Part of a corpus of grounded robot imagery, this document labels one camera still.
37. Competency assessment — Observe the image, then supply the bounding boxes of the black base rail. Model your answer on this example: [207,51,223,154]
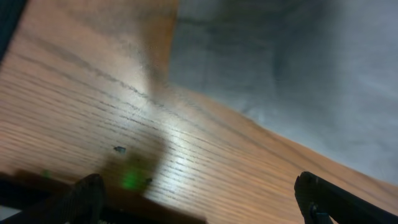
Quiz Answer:
[1,172,206,223]

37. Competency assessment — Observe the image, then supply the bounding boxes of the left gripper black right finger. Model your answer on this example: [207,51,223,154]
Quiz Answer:
[294,172,397,224]

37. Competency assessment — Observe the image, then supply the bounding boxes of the grey shorts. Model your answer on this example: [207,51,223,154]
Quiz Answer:
[169,0,397,184]

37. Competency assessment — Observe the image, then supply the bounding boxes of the dark teal garment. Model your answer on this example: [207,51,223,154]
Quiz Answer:
[0,0,28,61]

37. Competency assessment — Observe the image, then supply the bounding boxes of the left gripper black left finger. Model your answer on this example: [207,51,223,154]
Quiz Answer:
[2,174,106,224]

